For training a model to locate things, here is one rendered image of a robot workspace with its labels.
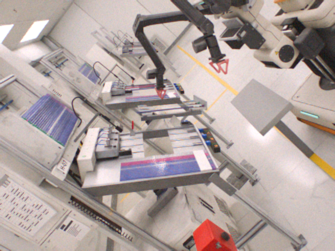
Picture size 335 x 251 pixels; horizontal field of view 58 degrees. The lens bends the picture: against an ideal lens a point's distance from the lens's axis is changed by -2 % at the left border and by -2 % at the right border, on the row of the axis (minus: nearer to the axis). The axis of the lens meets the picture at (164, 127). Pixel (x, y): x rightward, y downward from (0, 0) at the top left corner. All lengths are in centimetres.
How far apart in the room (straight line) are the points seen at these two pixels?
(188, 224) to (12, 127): 105
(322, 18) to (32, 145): 168
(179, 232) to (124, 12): 818
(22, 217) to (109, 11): 816
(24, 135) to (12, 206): 37
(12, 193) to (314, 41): 182
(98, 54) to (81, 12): 327
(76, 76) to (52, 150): 146
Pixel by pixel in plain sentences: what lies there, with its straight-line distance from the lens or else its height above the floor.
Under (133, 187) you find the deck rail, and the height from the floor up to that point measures 100.
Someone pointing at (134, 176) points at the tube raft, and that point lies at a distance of 165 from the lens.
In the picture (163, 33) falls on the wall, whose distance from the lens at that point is 953.
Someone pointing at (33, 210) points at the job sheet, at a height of 132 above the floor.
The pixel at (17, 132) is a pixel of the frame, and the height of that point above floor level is 162.
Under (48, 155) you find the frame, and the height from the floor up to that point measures 143.
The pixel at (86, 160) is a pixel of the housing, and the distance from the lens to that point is 178.
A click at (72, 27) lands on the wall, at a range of 965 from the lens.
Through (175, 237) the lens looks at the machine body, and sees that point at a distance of 183.
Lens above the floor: 155
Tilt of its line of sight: 17 degrees down
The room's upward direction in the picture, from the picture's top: 51 degrees counter-clockwise
